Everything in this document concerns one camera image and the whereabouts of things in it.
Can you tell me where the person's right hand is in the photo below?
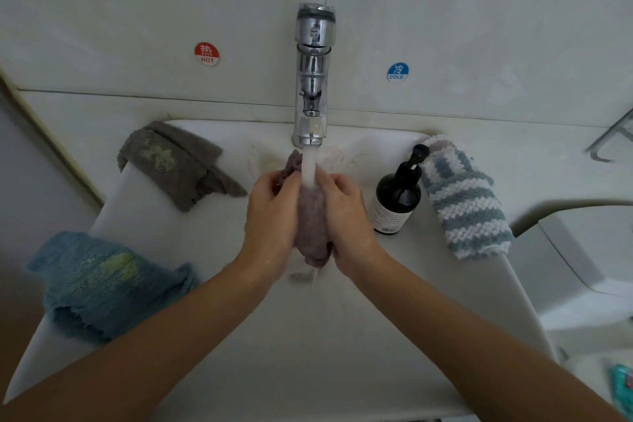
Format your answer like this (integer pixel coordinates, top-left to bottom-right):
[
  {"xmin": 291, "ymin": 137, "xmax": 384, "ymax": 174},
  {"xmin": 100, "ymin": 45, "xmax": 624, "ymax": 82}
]
[{"xmin": 315, "ymin": 166, "xmax": 389, "ymax": 280}]

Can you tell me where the person's left hand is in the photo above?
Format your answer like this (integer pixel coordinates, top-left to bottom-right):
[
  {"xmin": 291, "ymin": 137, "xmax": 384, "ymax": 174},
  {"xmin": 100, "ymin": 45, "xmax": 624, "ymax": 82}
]
[{"xmin": 237, "ymin": 170, "xmax": 303, "ymax": 284}]

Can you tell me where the brown cloth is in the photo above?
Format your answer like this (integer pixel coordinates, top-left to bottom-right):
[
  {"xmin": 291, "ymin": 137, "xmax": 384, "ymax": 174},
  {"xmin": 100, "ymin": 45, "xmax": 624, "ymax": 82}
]
[{"xmin": 277, "ymin": 150, "xmax": 336, "ymax": 270}]

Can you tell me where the pink white striped cloth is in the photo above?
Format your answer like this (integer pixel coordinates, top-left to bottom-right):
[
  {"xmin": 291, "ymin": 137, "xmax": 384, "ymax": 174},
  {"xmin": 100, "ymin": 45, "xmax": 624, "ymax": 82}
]
[{"xmin": 422, "ymin": 136, "xmax": 458, "ymax": 153}]

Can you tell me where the white ceramic sink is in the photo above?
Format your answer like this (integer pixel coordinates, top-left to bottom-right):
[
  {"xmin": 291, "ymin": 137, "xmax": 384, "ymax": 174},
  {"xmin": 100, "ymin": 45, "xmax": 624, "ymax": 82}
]
[{"xmin": 5, "ymin": 119, "xmax": 557, "ymax": 422}]

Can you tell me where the blue stained cloth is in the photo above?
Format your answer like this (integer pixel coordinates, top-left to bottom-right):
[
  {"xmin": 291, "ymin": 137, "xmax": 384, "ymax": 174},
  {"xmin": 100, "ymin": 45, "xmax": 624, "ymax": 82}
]
[{"xmin": 26, "ymin": 231, "xmax": 200, "ymax": 344}]

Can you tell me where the person's left forearm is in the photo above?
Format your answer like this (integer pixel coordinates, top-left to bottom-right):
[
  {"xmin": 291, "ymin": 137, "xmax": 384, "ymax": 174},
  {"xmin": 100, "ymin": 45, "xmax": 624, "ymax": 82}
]
[{"xmin": 0, "ymin": 260, "xmax": 278, "ymax": 422}]

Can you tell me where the person's right forearm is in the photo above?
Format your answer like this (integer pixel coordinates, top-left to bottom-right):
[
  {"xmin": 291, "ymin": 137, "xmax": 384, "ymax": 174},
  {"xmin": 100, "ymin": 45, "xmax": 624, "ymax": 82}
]
[{"xmin": 354, "ymin": 256, "xmax": 624, "ymax": 422}]

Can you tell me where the metal sink drain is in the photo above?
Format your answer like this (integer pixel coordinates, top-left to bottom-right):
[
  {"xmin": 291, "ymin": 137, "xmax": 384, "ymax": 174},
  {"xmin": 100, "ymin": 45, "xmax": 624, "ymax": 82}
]
[{"xmin": 289, "ymin": 260, "xmax": 326, "ymax": 284}]

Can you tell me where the black pump soap bottle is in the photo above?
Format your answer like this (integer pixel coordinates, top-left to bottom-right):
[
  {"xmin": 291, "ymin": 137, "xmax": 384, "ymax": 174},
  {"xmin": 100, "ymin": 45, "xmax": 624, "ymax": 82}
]
[{"xmin": 373, "ymin": 144, "xmax": 431, "ymax": 236}]

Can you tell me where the chrome faucet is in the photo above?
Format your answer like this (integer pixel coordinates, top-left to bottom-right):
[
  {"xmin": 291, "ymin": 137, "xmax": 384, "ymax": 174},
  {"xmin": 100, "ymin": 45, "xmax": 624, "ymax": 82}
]
[{"xmin": 291, "ymin": 3, "xmax": 338, "ymax": 149}]

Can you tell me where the blue round sticker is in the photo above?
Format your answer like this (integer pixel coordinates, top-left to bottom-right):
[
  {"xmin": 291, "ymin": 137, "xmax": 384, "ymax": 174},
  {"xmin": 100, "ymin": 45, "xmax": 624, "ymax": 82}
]
[{"xmin": 386, "ymin": 61, "xmax": 411, "ymax": 84}]

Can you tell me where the red round sticker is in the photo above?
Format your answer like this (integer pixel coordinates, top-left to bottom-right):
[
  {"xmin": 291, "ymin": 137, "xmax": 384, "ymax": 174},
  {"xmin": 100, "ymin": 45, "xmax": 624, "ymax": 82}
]
[{"xmin": 193, "ymin": 41, "xmax": 222, "ymax": 68}]

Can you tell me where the white toilet tank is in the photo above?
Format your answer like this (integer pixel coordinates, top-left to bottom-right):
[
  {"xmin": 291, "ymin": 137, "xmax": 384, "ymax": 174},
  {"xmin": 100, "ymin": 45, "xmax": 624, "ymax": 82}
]
[{"xmin": 509, "ymin": 204, "xmax": 633, "ymax": 334}]

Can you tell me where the white toilet lid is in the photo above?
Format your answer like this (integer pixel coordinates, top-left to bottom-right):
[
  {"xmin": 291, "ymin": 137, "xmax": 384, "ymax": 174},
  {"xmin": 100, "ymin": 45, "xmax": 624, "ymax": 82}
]
[{"xmin": 568, "ymin": 349, "xmax": 633, "ymax": 422}]

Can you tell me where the teal tube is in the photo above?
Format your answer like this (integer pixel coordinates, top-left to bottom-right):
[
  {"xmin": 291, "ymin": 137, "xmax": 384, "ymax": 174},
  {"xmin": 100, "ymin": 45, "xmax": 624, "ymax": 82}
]
[{"xmin": 610, "ymin": 364, "xmax": 633, "ymax": 416}]

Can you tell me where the metal wall shelf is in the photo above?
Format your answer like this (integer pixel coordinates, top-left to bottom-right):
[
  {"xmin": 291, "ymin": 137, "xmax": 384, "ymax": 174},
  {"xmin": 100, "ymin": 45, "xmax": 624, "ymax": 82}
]
[{"xmin": 588, "ymin": 108, "xmax": 633, "ymax": 163}]

